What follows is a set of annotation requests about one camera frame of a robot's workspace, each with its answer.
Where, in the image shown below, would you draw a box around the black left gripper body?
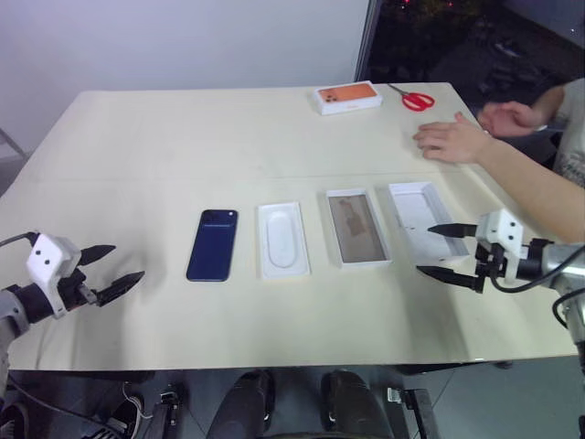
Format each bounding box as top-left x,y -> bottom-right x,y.
58,268 -> 100,313

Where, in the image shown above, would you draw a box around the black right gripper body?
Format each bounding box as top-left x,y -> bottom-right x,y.
473,241 -> 508,294

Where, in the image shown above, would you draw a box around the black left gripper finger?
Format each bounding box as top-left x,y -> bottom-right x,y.
78,244 -> 117,267
94,271 -> 146,306

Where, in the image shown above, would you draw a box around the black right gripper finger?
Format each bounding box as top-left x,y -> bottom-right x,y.
427,222 -> 479,240
415,265 -> 485,294

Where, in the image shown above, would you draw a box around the white box lid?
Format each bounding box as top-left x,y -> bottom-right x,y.
387,181 -> 471,267

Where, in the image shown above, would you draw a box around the box tray with brown sheet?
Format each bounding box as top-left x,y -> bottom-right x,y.
324,186 -> 393,268

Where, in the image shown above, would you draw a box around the dark blue smartphone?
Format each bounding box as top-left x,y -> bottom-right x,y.
185,209 -> 240,283

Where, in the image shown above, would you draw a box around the white moulded tray insert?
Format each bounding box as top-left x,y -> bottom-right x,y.
256,200 -> 313,280

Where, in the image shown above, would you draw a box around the orange phone box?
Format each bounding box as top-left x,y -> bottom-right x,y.
313,81 -> 385,117

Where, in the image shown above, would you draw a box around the person's left hand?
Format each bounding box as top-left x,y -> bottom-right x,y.
412,112 -> 497,165

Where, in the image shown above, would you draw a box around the person's right hand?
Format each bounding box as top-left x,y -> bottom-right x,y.
477,101 -> 548,138

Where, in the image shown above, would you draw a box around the grey metal stand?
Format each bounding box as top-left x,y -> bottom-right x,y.
0,126 -> 27,162

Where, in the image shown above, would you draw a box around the person's light patterned shirt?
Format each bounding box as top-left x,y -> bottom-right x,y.
550,77 -> 585,189

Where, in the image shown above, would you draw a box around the dark rounded shape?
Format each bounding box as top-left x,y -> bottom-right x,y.
213,369 -> 277,439
319,368 -> 392,439

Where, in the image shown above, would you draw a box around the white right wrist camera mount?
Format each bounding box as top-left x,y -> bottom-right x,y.
474,208 -> 524,281

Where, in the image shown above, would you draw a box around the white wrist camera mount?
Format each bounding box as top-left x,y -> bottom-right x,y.
474,208 -> 524,281
26,233 -> 81,320

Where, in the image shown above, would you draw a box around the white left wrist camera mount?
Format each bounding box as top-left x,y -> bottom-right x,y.
26,233 -> 81,320

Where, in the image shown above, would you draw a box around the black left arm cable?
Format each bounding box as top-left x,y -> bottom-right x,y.
0,231 -> 38,249

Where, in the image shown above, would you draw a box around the red handled scissors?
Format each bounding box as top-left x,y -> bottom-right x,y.
387,82 -> 437,112

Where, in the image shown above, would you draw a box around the black metal frame bracket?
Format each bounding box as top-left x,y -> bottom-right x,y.
386,386 -> 438,439

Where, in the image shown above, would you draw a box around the grey window frame pillar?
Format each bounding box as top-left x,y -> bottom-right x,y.
353,0 -> 384,84

